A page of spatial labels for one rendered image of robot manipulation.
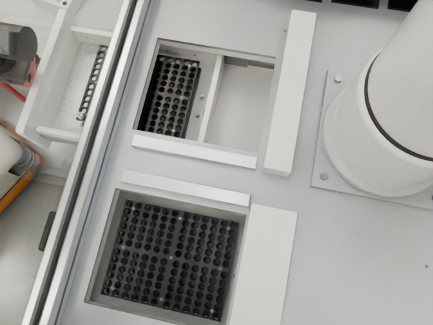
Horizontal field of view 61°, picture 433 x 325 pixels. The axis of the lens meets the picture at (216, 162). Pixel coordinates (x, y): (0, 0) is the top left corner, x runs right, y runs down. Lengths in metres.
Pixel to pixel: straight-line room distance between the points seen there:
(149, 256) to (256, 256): 0.20
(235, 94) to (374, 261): 0.45
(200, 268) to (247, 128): 0.32
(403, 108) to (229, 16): 0.45
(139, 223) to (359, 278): 0.40
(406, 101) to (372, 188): 0.25
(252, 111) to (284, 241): 0.32
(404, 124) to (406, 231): 0.27
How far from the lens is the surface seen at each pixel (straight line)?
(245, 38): 0.78
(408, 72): 0.45
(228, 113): 0.83
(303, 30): 0.76
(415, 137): 0.50
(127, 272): 0.72
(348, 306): 0.68
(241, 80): 0.86
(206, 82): 0.85
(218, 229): 0.70
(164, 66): 0.81
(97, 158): 0.67
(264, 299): 0.64
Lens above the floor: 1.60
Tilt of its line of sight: 75 degrees down
